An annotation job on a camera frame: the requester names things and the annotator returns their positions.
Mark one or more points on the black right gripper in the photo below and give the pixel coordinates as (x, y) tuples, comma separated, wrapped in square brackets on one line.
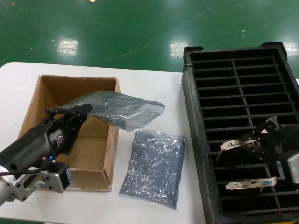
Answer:
[(282, 140)]

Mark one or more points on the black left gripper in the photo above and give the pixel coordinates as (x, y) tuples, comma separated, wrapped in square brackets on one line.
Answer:
[(39, 147)]

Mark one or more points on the graphics card with silver bracket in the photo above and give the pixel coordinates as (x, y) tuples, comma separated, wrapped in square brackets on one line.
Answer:
[(243, 184), (230, 144)]

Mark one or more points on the grey antistatic plastic bag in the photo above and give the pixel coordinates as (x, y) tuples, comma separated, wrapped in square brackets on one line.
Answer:
[(154, 168), (116, 105)]

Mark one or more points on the black slotted plastic container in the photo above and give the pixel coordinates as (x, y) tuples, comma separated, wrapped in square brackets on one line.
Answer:
[(194, 93)]

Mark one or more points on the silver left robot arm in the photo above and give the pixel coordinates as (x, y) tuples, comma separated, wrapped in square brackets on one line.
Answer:
[(25, 184)]

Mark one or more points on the open brown cardboard box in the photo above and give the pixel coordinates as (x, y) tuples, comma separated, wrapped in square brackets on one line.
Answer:
[(93, 149)]

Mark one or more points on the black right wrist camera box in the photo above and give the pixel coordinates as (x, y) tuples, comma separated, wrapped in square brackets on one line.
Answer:
[(280, 169)]

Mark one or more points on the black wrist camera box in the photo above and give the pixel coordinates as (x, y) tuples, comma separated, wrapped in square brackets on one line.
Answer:
[(280, 169), (60, 177)]

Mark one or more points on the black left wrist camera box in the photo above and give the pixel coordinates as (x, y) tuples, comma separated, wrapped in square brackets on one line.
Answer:
[(60, 177)]

